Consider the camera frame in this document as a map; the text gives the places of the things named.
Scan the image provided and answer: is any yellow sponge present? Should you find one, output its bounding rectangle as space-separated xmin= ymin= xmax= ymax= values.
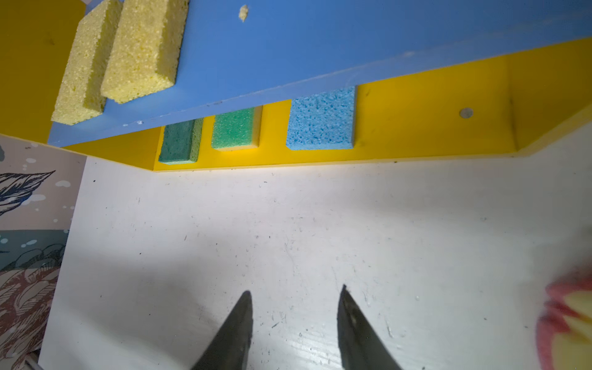
xmin=101 ymin=0 xmax=190 ymax=104
xmin=51 ymin=0 xmax=123 ymax=126

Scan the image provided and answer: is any yellow shelf unit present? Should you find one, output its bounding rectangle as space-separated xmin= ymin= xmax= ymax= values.
xmin=1 ymin=1 xmax=591 ymax=171

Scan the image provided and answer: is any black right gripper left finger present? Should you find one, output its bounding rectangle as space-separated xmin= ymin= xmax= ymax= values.
xmin=191 ymin=291 xmax=254 ymax=370

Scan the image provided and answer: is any round smiley face sponge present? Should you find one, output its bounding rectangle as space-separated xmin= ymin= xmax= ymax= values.
xmin=536 ymin=275 xmax=591 ymax=370

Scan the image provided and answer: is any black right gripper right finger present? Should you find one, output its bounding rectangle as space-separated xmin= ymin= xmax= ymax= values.
xmin=337 ymin=285 xmax=402 ymax=370

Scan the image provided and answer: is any light green sponge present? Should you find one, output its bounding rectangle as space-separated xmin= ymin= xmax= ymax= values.
xmin=211 ymin=106 xmax=263 ymax=151

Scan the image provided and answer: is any dark green sponge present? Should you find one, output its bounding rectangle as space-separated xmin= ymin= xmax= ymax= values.
xmin=159 ymin=119 xmax=204 ymax=165

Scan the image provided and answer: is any blue sponge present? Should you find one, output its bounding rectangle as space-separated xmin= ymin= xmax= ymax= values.
xmin=286 ymin=86 xmax=357 ymax=150

